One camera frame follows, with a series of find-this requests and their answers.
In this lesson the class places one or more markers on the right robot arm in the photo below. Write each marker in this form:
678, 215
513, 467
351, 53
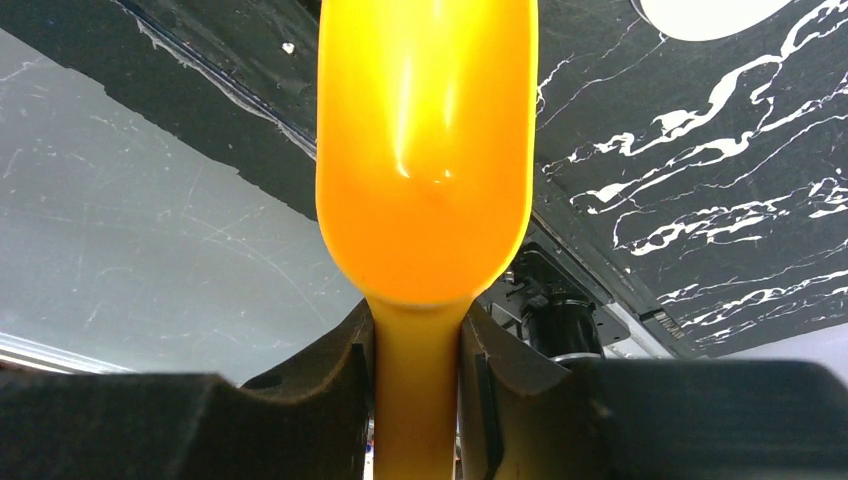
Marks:
556, 318

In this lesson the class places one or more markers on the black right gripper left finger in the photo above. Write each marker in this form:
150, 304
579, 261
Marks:
306, 418

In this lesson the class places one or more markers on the yellow plastic scoop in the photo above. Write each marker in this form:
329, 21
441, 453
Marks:
425, 132

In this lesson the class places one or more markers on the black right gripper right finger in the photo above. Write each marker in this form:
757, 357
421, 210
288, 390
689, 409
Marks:
522, 416

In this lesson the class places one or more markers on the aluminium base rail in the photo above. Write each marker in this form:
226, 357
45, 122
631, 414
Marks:
27, 353

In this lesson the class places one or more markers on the white round jar lid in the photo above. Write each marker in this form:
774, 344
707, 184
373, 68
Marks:
705, 20

